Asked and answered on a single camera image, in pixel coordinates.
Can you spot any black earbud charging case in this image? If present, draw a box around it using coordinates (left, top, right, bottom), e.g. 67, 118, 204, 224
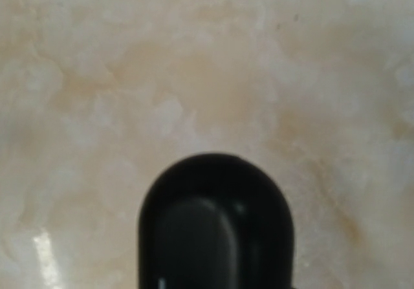
138, 153, 294, 288

